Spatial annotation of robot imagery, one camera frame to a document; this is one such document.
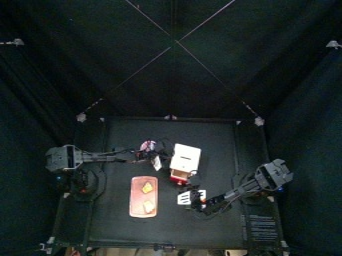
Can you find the pink white round object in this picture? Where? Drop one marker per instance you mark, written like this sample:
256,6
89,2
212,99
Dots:
149,145

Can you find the white box with red side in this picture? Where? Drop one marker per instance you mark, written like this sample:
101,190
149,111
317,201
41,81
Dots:
186,156

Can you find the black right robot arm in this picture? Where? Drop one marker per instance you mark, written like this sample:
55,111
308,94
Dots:
268,176

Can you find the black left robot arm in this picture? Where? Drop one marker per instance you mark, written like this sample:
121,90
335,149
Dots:
89,156

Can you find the pink rectangular tray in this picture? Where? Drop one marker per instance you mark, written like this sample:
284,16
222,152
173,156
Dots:
144,208

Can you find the wooden drawer with red contents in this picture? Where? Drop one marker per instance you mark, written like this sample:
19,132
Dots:
180,176

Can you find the silver frame corner bracket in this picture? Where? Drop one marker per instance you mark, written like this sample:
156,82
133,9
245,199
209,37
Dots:
81,117
335,44
260,121

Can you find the yellow toy food piece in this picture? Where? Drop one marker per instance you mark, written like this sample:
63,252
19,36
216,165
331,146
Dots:
148,187
149,206

